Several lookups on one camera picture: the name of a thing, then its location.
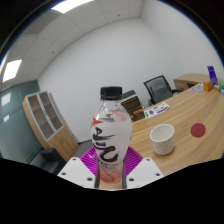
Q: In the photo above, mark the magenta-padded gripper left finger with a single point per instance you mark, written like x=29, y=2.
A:
x=75, y=171

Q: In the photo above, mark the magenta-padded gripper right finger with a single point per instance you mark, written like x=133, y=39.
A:
x=146, y=171

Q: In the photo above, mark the white-labelled pink drink bottle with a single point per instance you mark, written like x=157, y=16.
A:
x=111, y=133

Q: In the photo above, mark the black leather sofa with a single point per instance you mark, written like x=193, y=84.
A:
x=48, y=160

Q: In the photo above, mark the white speckled cup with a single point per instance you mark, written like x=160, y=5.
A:
x=162, y=141

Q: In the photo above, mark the wooden glass-door shelf cabinet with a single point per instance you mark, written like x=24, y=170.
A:
x=61, y=140

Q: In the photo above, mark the dark brown printed box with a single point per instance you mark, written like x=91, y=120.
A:
x=131, y=102
x=139, y=115

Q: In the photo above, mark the white printed leaflet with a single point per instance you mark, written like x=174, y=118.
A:
x=156, y=110

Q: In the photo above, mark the flat round red coaster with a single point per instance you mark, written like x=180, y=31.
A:
x=198, y=130

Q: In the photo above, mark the black mesh office chair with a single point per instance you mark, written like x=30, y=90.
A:
x=161, y=91

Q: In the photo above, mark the round patterned grey pad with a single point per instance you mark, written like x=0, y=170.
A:
x=198, y=87

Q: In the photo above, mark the wooden side desk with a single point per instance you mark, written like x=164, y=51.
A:
x=190, y=81

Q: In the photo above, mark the green packet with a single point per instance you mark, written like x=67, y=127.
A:
x=220, y=88

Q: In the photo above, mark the purple standing card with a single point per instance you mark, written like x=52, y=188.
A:
x=212, y=75

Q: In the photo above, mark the rectangular ceiling light panel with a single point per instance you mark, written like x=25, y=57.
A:
x=12, y=70
x=71, y=5

